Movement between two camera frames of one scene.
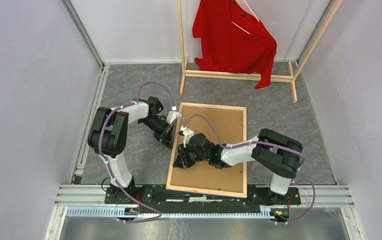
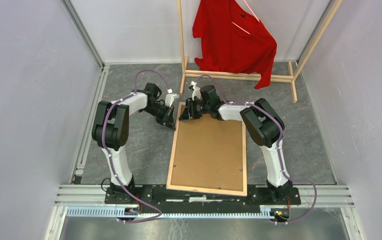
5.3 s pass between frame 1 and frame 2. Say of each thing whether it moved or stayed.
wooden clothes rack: stayed
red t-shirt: stayed
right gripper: moved
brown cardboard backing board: stayed
